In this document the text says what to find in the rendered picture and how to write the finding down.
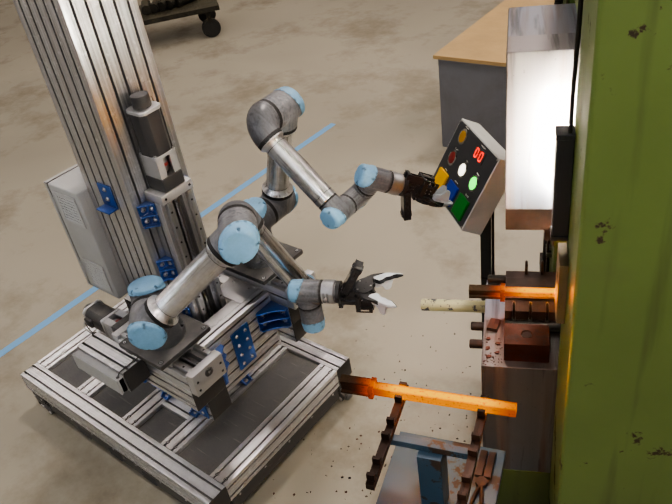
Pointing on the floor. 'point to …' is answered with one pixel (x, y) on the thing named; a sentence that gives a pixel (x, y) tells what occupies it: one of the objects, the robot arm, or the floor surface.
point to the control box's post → (486, 250)
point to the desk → (477, 74)
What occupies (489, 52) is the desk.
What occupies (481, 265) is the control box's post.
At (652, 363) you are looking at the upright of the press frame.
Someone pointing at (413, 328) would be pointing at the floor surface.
